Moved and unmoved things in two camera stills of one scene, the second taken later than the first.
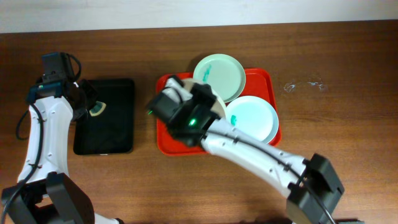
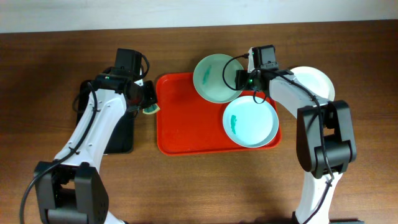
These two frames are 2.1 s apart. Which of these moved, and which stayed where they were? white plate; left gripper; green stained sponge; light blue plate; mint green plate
Moved: left gripper; white plate; green stained sponge
Stayed: light blue plate; mint green plate
